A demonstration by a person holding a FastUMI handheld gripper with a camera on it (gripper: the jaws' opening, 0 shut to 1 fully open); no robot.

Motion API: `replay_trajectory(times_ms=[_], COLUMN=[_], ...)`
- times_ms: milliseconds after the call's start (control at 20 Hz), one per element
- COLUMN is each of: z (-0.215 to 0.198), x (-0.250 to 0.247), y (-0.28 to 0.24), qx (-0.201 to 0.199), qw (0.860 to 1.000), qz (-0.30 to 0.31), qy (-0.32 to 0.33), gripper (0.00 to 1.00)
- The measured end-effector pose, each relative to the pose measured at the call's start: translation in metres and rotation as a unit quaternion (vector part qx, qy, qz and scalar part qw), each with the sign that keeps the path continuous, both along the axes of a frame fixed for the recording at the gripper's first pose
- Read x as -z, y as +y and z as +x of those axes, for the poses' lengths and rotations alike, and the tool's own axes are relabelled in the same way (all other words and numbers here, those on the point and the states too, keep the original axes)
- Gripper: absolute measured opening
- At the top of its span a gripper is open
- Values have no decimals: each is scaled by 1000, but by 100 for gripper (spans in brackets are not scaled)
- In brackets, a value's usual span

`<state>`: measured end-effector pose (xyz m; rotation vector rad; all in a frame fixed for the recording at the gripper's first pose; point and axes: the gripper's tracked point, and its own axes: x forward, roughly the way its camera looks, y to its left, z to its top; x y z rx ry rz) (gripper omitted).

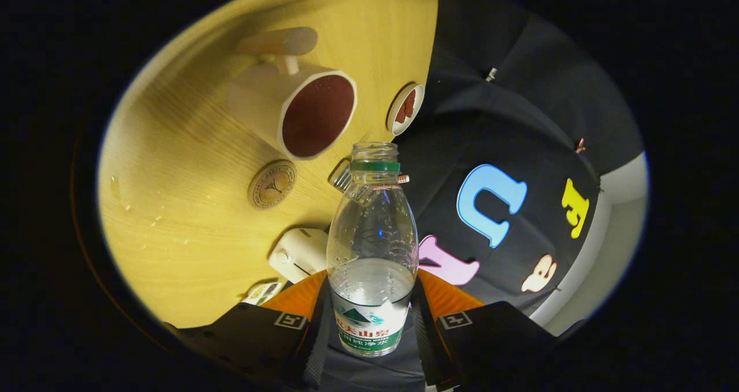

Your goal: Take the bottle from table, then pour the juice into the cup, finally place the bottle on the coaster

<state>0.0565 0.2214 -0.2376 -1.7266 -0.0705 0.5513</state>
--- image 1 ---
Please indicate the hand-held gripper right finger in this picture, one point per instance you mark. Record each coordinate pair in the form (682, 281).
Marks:
(430, 346)

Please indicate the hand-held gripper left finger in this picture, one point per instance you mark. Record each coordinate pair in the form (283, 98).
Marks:
(312, 346)

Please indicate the silver clip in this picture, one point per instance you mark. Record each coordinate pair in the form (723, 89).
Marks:
(491, 74)

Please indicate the clear plastic bottle green label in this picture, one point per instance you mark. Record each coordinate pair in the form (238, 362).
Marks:
(372, 247)

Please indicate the white toaster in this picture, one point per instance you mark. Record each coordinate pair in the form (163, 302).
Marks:
(303, 250)

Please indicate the round wooden coaster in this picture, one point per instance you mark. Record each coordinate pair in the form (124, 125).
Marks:
(272, 185)

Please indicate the white divided dish with beans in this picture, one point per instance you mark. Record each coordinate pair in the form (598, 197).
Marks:
(262, 292)

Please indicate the wooden table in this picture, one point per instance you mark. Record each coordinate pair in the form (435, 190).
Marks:
(185, 224)

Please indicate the pink clip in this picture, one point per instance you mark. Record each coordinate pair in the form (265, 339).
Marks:
(580, 145)

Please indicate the white round plate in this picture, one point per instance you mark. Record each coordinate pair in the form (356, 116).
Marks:
(398, 127)

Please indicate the red food piece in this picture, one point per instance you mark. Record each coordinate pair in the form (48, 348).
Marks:
(400, 113)
(410, 103)

